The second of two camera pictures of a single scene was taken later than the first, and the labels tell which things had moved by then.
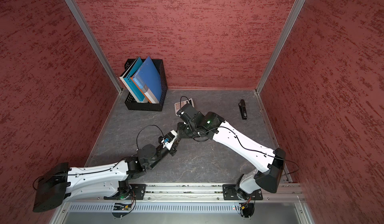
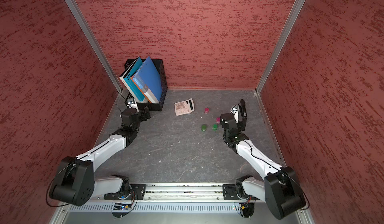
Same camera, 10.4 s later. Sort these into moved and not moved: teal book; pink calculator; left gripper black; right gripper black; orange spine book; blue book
Moved: right gripper black; left gripper black
Not moved: blue book; teal book; pink calculator; orange spine book
